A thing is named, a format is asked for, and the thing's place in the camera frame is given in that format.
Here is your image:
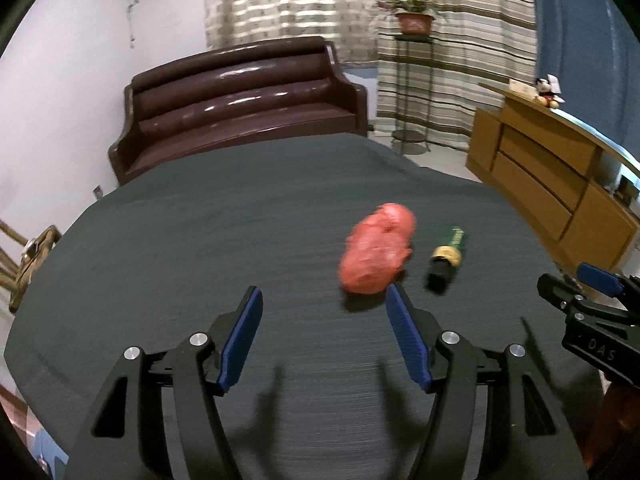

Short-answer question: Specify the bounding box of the person's right forearm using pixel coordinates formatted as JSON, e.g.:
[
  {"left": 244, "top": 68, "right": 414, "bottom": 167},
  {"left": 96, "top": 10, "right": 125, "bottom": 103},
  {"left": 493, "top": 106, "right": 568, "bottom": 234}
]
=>
[{"left": 582, "top": 377, "right": 640, "bottom": 468}]

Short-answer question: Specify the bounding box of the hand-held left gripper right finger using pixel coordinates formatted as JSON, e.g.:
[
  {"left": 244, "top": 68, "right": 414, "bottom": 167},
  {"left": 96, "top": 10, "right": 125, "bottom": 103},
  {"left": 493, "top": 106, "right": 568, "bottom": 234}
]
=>
[{"left": 384, "top": 282, "right": 590, "bottom": 480}]

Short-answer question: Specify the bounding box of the green bottle with black cap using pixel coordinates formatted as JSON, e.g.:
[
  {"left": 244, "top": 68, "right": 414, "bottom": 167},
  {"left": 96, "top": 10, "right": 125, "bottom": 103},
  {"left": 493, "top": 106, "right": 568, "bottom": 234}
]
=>
[{"left": 425, "top": 226, "right": 468, "bottom": 293}]

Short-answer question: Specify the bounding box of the wooden chair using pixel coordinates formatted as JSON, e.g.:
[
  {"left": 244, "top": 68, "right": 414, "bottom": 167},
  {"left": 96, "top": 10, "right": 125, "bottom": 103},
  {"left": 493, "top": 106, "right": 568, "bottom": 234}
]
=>
[{"left": 0, "top": 217, "right": 63, "bottom": 313}]

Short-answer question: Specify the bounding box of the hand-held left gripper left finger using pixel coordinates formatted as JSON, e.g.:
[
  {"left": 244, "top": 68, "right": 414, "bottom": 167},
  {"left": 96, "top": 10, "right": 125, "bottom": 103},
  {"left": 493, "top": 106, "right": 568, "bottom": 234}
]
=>
[{"left": 65, "top": 285, "right": 264, "bottom": 480}]

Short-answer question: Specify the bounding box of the potted plant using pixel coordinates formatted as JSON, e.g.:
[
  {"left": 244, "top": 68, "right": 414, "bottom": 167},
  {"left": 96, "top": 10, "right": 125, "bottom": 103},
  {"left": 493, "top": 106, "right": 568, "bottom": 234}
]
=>
[{"left": 377, "top": 0, "right": 438, "bottom": 37}]

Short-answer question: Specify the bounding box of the dark brown leather sofa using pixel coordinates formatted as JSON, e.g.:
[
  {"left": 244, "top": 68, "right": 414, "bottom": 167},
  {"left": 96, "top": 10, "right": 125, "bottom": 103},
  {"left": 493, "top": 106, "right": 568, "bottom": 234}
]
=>
[{"left": 107, "top": 35, "right": 371, "bottom": 188}]

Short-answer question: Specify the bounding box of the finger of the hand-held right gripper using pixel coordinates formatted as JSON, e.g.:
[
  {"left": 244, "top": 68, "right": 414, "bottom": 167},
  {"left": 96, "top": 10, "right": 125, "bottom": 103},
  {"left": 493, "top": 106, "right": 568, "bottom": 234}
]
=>
[
  {"left": 537, "top": 273, "right": 640, "bottom": 333},
  {"left": 577, "top": 262, "right": 640, "bottom": 311}
]

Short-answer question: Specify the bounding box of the small brown box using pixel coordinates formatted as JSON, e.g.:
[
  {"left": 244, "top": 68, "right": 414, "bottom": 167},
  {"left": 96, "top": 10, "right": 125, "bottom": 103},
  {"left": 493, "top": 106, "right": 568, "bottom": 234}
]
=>
[{"left": 617, "top": 175, "right": 640, "bottom": 206}]

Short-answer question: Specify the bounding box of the striped curtain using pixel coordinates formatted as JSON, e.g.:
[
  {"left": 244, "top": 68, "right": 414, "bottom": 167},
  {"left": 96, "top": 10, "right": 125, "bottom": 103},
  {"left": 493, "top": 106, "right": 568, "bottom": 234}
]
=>
[{"left": 372, "top": 0, "right": 538, "bottom": 151}]

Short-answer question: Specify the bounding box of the mouse plush toy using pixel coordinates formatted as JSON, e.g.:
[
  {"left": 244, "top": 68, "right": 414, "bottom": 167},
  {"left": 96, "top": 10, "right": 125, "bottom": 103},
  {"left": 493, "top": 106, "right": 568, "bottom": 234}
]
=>
[{"left": 535, "top": 74, "right": 566, "bottom": 110}]

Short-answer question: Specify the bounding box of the beige patterned curtain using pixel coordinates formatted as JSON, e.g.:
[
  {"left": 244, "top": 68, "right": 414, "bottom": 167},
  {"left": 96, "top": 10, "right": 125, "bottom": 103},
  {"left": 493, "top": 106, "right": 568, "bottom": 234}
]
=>
[{"left": 202, "top": 0, "right": 351, "bottom": 63}]

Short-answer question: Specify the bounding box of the wooden cabinet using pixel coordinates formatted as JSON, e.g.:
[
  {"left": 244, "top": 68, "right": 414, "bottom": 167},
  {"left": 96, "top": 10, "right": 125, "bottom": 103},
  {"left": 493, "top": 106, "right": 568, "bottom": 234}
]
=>
[{"left": 465, "top": 82, "right": 640, "bottom": 276}]

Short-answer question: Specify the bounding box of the red plastic bag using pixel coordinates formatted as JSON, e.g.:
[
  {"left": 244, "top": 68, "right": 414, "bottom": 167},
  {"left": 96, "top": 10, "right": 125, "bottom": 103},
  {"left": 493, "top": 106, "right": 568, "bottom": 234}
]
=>
[{"left": 340, "top": 202, "right": 417, "bottom": 296}]

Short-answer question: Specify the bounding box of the air conditioner cable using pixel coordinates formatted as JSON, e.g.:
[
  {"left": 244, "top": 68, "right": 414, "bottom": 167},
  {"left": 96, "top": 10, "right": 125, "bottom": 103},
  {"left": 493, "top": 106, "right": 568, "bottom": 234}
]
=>
[{"left": 127, "top": 0, "right": 140, "bottom": 48}]

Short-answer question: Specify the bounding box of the black metal plant stand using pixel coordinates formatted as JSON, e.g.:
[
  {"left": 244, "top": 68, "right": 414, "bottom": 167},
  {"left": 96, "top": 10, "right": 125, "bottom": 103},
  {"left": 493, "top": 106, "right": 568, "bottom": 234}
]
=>
[{"left": 390, "top": 34, "right": 433, "bottom": 156}]

